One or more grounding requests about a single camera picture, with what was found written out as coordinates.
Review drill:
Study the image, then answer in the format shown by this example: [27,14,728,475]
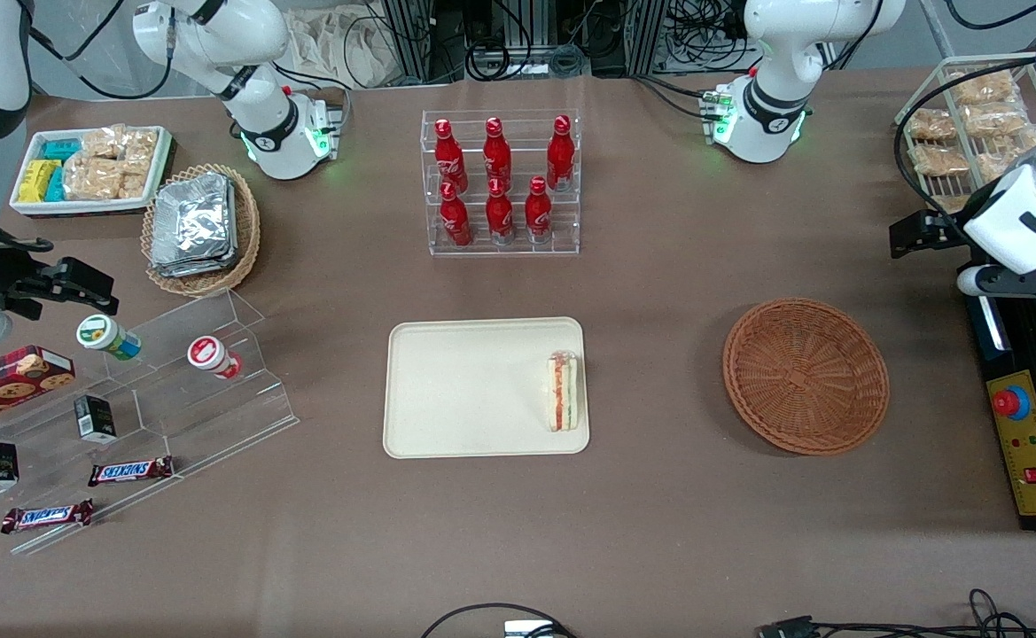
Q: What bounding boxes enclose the white wire rack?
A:
[893,52,1036,218]

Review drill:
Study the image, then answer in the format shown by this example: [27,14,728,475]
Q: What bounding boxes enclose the brown wicker basket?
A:
[722,298,892,457]

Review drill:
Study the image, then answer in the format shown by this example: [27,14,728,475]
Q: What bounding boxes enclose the black cable with connector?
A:
[756,588,1036,638]

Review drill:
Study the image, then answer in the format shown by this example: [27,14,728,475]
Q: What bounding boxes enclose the Snickers chocolate bar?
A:
[0,498,96,535]
[87,455,175,488]

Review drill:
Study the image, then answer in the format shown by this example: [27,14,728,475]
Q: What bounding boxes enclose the beige cloth bag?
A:
[285,7,396,90]

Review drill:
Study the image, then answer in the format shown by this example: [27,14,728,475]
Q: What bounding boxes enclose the silver foil pack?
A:
[149,253,240,279]
[152,173,237,267]

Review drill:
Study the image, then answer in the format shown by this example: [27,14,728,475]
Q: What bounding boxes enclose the yellow snack pack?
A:
[18,159,62,204]

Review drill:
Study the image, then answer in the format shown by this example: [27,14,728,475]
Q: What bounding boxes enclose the red emergency stop button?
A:
[993,386,1032,421]

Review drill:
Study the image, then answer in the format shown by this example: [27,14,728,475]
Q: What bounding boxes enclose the red tartan cookie box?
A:
[0,345,76,433]

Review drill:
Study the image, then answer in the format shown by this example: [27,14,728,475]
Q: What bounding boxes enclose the aluminium frame post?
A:
[627,0,670,78]
[379,0,435,82]

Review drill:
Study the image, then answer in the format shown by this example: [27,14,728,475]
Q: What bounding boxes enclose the red cola bottle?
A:
[433,119,469,189]
[483,116,513,185]
[524,175,555,245]
[486,176,517,246]
[440,181,473,248]
[546,114,577,192]

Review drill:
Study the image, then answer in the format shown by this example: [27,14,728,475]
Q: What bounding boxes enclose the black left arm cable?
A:
[892,51,1036,218]

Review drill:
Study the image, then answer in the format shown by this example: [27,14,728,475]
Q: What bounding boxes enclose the tangled black floor cables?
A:
[433,0,634,82]

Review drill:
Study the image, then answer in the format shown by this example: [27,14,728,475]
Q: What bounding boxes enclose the light wicker basket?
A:
[140,163,262,299]

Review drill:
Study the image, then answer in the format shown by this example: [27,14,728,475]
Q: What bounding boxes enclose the green sunflower lid cup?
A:
[75,314,143,362]

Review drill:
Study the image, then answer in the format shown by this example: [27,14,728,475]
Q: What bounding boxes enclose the white rectangular snack tray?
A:
[9,126,175,217]

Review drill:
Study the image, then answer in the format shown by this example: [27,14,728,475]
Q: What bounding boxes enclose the red lid yogurt cup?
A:
[186,334,245,381]

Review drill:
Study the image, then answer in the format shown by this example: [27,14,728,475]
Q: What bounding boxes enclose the cream plastic tray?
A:
[383,316,591,460]

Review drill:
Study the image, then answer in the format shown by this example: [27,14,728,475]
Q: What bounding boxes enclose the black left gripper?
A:
[890,210,971,260]

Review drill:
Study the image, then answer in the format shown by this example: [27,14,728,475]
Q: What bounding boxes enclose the triangle sandwich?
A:
[546,349,581,433]

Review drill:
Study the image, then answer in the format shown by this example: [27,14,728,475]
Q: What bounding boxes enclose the silver metal handle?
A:
[977,296,1011,353]

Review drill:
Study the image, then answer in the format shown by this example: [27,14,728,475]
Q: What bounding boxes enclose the clear acrylic stepped shelf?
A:
[0,287,300,558]

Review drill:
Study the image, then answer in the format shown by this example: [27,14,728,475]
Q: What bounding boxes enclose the black box with barcode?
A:
[73,394,118,445]

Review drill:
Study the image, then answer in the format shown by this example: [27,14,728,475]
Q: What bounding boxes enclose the black looped cable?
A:
[419,603,577,638]

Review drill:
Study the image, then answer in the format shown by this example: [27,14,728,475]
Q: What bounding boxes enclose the clear acrylic bottle rack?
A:
[421,108,583,259]

